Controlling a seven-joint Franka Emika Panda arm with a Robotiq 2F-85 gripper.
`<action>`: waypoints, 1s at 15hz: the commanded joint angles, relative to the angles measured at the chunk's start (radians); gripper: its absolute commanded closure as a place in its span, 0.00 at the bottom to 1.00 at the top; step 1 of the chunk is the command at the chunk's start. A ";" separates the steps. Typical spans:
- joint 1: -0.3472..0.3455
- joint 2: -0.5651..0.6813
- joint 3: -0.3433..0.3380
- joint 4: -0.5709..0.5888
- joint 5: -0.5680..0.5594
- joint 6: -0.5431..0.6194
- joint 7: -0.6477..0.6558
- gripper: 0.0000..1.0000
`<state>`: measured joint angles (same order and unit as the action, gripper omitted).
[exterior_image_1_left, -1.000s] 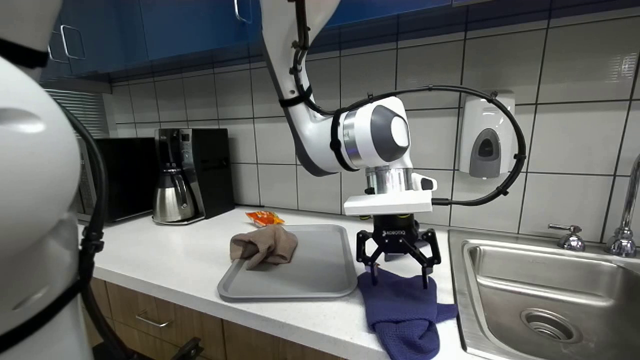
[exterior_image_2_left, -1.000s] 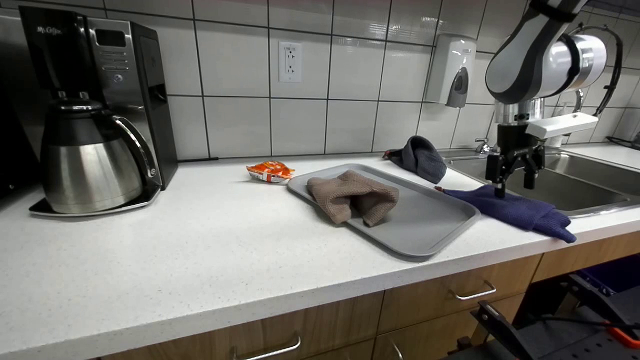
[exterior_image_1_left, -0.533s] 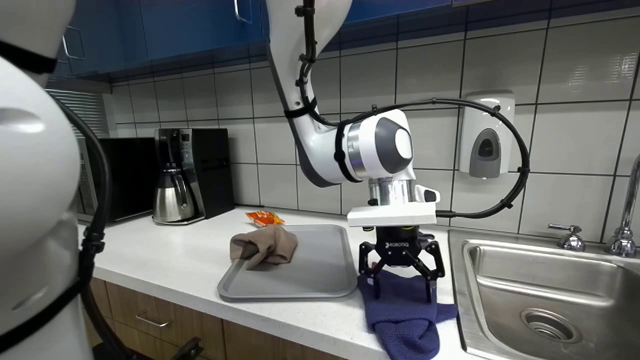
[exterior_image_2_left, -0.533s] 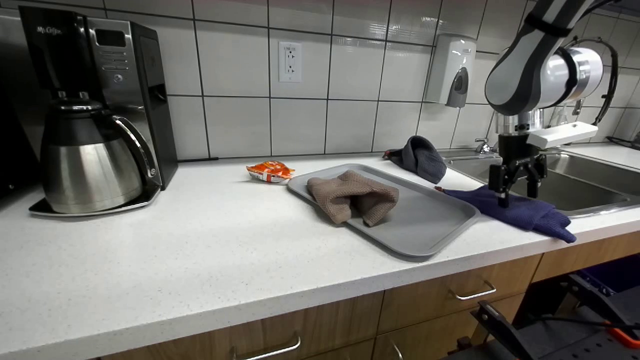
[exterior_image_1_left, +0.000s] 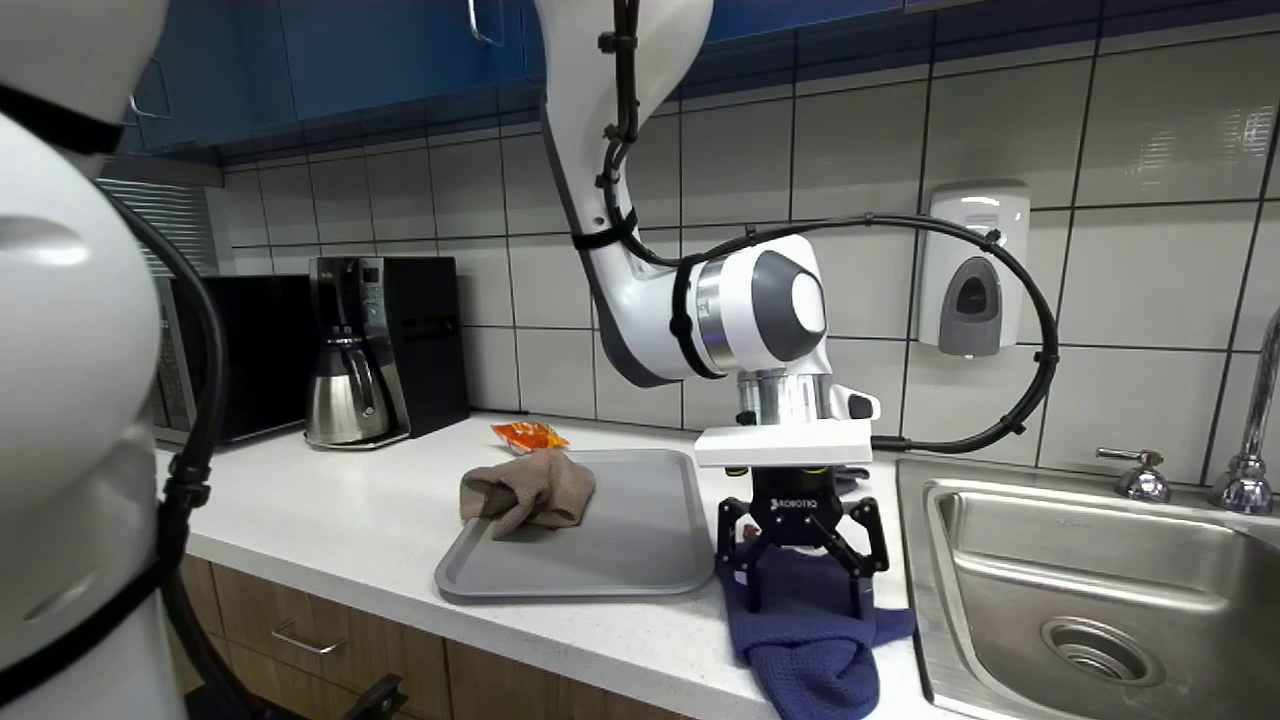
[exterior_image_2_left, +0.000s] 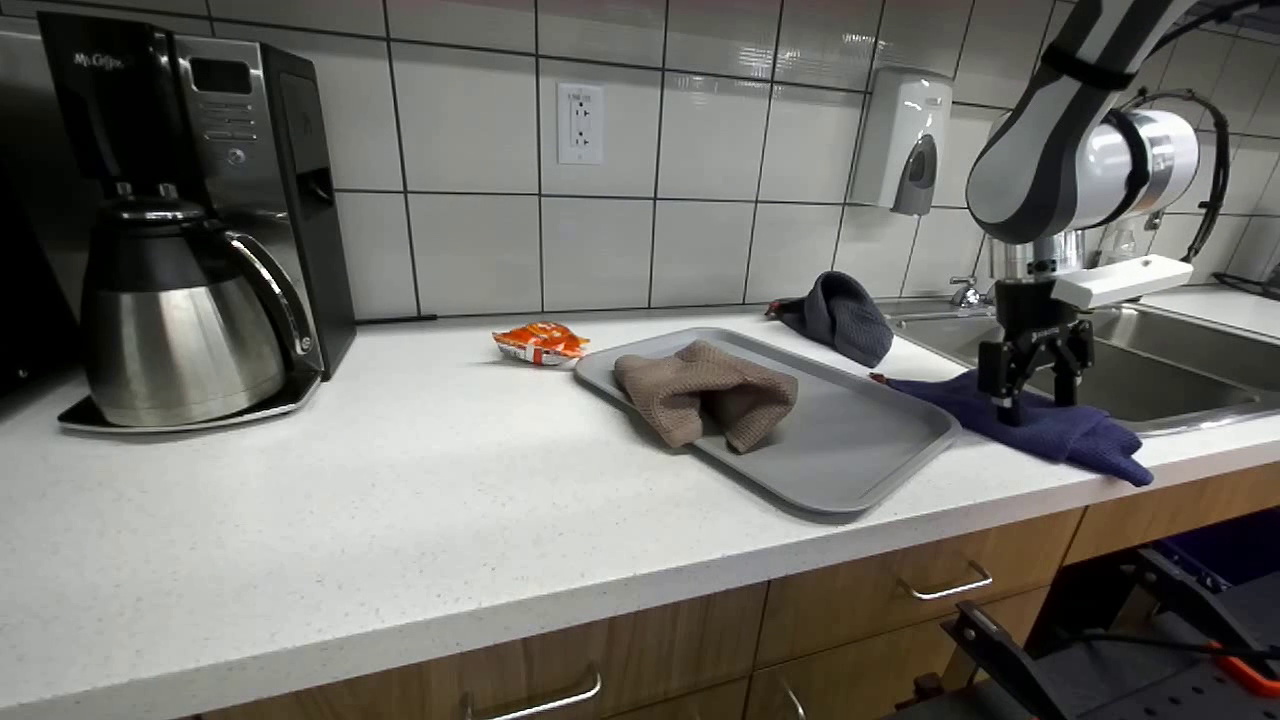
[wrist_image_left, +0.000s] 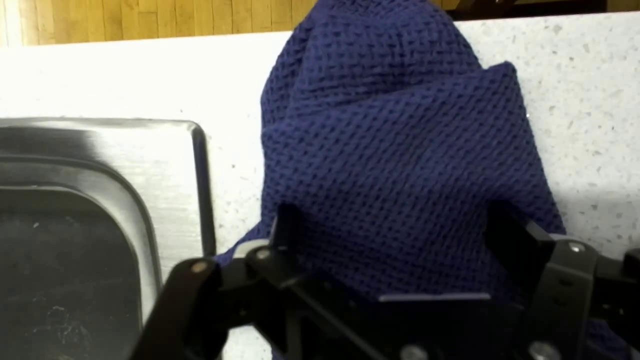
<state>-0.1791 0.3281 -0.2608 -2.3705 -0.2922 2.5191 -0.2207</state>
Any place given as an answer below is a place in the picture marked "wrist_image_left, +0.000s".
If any dark blue waffle cloth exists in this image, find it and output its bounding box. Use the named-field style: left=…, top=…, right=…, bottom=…
left=214, top=0, right=640, bottom=360

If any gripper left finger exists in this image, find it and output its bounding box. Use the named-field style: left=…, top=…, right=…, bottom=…
left=129, top=202, right=381, bottom=360

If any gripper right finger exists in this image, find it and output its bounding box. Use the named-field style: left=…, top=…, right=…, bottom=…
left=484, top=200, right=640, bottom=360

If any stainless steel sink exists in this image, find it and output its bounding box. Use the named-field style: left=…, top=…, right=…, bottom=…
left=0, top=117, right=217, bottom=360

